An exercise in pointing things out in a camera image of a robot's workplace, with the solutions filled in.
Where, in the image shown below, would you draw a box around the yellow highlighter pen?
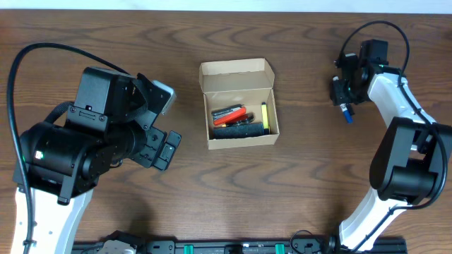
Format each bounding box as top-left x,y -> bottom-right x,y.
261,102 -> 270,135

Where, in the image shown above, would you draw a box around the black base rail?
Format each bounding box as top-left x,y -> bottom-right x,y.
72,231 -> 409,254

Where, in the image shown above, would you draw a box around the white marker blue cap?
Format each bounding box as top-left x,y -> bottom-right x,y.
340,104 -> 353,123

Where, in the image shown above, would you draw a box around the brown cardboard box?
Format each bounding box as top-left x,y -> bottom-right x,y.
199,58 -> 280,150

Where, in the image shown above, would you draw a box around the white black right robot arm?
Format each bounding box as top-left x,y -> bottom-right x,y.
330,40 -> 451,253

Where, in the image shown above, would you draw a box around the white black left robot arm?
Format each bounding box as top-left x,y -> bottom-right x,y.
11,67 -> 181,253

